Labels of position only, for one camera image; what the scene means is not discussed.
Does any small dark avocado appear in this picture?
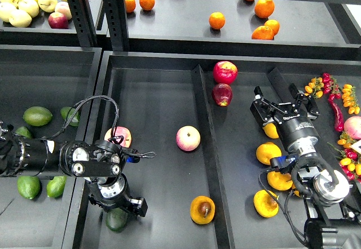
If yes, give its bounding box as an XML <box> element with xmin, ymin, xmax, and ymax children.
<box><xmin>60</xmin><ymin>106</ymin><xmax>80</xmax><ymax>127</ymax></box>

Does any black divided centre tray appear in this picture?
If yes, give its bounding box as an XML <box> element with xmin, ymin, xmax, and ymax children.
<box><xmin>80</xmin><ymin>52</ymin><xmax>360</xmax><ymax>248</ymax></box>

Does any orange front right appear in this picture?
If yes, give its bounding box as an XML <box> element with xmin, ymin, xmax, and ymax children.
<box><xmin>252</xmin><ymin>25</ymin><xmax>274</xmax><ymax>40</ymax></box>

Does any pink apple right edge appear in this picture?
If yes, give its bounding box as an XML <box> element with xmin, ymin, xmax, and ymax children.
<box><xmin>344</xmin><ymin>116</ymin><xmax>361</xmax><ymax>140</ymax></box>

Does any red apple top shelf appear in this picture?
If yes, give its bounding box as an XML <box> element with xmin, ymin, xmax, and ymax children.
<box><xmin>48</xmin><ymin>12</ymin><xmax>68</xmax><ymax>29</ymax></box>

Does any pink apple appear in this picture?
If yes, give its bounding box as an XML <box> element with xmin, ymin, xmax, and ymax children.
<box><xmin>176</xmin><ymin>126</ymin><xmax>200</xmax><ymax>152</ymax></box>
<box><xmin>104</xmin><ymin>126</ymin><xmax>132</xmax><ymax>148</ymax></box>

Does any bright green avocado bottom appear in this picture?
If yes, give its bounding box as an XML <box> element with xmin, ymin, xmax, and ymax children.
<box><xmin>17</xmin><ymin>176</ymin><xmax>41</xmax><ymax>199</ymax></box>

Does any light green avocado top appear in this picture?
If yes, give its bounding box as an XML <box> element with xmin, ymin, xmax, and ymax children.
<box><xmin>23</xmin><ymin>106</ymin><xmax>53</xmax><ymax>127</ymax></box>

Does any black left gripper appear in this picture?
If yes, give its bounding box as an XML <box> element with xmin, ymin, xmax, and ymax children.
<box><xmin>89</xmin><ymin>188</ymin><xmax>148</xmax><ymax>217</ymax></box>

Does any orange centre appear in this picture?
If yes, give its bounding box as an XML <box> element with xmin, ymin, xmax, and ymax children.
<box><xmin>209</xmin><ymin>12</ymin><xmax>226</xmax><ymax>30</ymax></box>

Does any yellow pear far right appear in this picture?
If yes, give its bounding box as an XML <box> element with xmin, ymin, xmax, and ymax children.
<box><xmin>291</xmin><ymin>184</ymin><xmax>302</xmax><ymax>198</ymax></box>

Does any pink apple left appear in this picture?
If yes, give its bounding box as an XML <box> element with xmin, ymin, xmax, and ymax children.
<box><xmin>104</xmin><ymin>126</ymin><xmax>132</xmax><ymax>148</ymax></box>

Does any yellow pear lower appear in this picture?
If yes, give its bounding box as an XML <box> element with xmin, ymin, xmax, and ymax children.
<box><xmin>253</xmin><ymin>190</ymin><xmax>279</xmax><ymax>218</ymax></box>

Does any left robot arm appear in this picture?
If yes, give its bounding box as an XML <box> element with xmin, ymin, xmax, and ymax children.
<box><xmin>1</xmin><ymin>121</ymin><xmax>156</xmax><ymax>217</ymax></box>

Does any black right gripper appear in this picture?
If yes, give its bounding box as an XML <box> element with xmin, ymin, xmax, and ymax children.
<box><xmin>250</xmin><ymin>83</ymin><xmax>320</xmax><ymax>150</ymax></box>

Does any yellow pear showing stem end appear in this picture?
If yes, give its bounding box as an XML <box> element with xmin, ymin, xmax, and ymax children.
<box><xmin>190</xmin><ymin>195</ymin><xmax>215</xmax><ymax>225</ymax></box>

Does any red chili pepper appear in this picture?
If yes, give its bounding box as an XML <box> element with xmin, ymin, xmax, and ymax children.
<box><xmin>328</xmin><ymin>94</ymin><xmax>344</xmax><ymax>132</ymax></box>

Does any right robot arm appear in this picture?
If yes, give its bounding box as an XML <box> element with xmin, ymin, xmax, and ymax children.
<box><xmin>250</xmin><ymin>84</ymin><xmax>360</xmax><ymax>248</ymax></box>

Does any dark avocado left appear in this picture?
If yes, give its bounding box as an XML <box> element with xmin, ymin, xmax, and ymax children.
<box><xmin>15</xmin><ymin>126</ymin><xmax>33</xmax><ymax>139</ymax></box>

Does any green avocado lower right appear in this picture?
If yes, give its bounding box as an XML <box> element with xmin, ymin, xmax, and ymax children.
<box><xmin>46</xmin><ymin>176</ymin><xmax>67</xmax><ymax>198</ymax></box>

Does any yellow pear under gripper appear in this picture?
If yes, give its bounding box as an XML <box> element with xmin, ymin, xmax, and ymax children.
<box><xmin>256</xmin><ymin>142</ymin><xmax>282</xmax><ymax>166</ymax></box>

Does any orange right small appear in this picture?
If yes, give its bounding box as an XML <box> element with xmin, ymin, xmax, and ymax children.
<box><xmin>264</xmin><ymin>19</ymin><xmax>280</xmax><ymax>36</ymax></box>

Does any large orange right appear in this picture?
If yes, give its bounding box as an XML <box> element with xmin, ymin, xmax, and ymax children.
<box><xmin>254</xmin><ymin>0</ymin><xmax>275</xmax><ymax>19</ymax></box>

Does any yellow pear with stem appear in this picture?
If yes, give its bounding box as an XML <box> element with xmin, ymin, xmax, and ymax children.
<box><xmin>263</xmin><ymin>123</ymin><xmax>279</xmax><ymax>139</ymax></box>

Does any bright red apple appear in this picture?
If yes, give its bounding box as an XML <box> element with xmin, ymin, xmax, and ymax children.
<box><xmin>213</xmin><ymin>61</ymin><xmax>238</xmax><ymax>85</ymax></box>

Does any orange far left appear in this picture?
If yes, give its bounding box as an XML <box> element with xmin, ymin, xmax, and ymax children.
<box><xmin>125</xmin><ymin>0</ymin><xmax>137</xmax><ymax>14</ymax></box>

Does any orange cherry tomato bunch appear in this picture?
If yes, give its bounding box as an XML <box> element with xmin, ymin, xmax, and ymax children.
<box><xmin>304</xmin><ymin>77</ymin><xmax>324</xmax><ymax>101</ymax></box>

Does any yellow pear middle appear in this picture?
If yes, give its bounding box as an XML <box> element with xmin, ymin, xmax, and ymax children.
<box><xmin>267</xmin><ymin>171</ymin><xmax>293</xmax><ymax>191</ymax></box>

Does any dark green avocado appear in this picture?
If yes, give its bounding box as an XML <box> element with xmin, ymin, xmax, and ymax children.
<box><xmin>105</xmin><ymin>208</ymin><xmax>127</xmax><ymax>232</ymax></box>

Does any black left tray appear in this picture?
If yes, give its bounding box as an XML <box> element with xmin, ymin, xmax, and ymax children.
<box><xmin>1</xmin><ymin>45</ymin><xmax>102</xmax><ymax>248</ymax></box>

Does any pink apple centre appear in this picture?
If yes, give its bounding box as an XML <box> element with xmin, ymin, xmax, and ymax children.
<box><xmin>176</xmin><ymin>126</ymin><xmax>200</xmax><ymax>152</ymax></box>

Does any dark red apple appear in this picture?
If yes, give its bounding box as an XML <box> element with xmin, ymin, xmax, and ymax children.
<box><xmin>212</xmin><ymin>83</ymin><xmax>233</xmax><ymax>106</ymax></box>

